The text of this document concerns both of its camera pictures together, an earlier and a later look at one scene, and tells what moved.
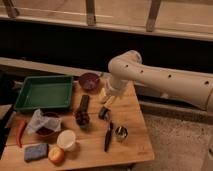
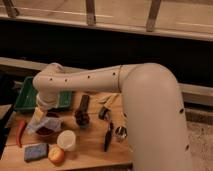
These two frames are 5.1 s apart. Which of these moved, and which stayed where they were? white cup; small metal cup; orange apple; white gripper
Moved: white gripper
Stayed: small metal cup; orange apple; white cup
